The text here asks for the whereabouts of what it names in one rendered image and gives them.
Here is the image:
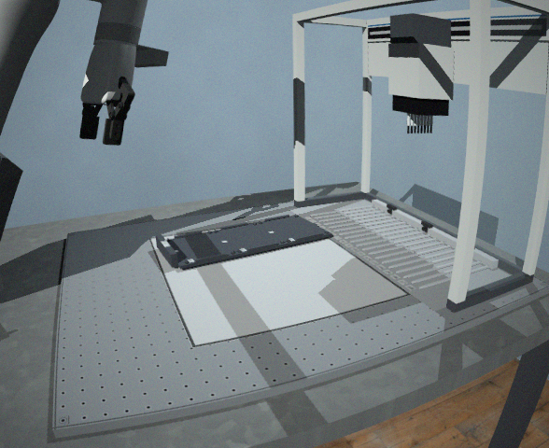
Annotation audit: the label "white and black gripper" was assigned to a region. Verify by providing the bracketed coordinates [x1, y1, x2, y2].
[79, 39, 137, 146]

